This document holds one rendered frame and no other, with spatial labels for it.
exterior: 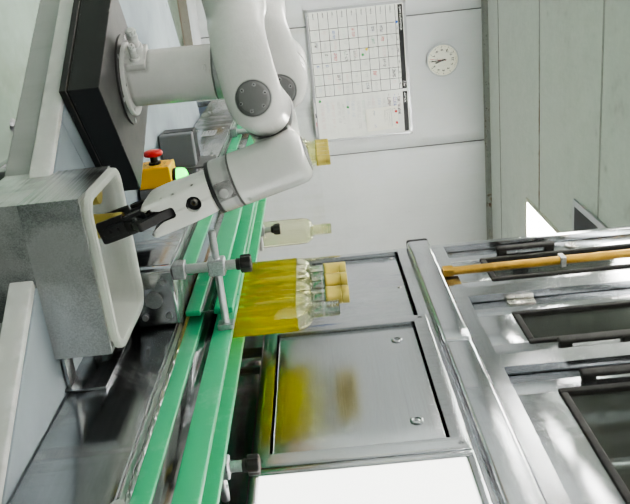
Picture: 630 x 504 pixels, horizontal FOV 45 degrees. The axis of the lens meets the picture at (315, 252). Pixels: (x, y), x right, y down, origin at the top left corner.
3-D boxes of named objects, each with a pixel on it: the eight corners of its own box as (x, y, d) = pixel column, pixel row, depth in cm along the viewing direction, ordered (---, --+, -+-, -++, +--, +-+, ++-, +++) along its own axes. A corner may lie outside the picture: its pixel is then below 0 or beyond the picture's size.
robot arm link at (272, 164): (276, 67, 100) (287, 83, 110) (202, 96, 101) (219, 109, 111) (315, 175, 100) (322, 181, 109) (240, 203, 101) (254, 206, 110)
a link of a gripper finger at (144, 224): (156, 229, 98) (128, 234, 102) (192, 203, 104) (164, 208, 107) (152, 221, 98) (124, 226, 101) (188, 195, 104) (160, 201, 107)
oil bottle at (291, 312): (196, 342, 136) (315, 331, 135) (191, 314, 134) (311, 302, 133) (200, 329, 141) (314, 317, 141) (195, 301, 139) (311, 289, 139)
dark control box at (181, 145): (162, 169, 183) (196, 165, 183) (156, 137, 180) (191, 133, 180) (167, 161, 191) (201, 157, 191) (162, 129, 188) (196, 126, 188)
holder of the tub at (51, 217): (64, 394, 105) (120, 389, 105) (16, 205, 95) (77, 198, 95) (95, 337, 121) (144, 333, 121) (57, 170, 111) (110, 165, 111)
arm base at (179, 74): (108, 60, 122) (204, 51, 122) (116, 13, 130) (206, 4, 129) (133, 130, 135) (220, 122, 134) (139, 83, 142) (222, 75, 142)
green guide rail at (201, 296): (185, 317, 127) (233, 312, 126) (184, 312, 126) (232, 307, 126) (252, 118, 290) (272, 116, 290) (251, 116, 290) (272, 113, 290)
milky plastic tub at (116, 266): (58, 361, 103) (122, 355, 103) (18, 203, 95) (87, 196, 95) (91, 307, 119) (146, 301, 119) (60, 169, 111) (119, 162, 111)
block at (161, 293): (137, 330, 122) (180, 325, 122) (126, 275, 119) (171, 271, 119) (142, 320, 125) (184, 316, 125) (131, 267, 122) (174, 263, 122)
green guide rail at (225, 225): (178, 276, 124) (227, 271, 124) (177, 271, 124) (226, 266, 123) (249, 99, 288) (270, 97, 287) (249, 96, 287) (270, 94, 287)
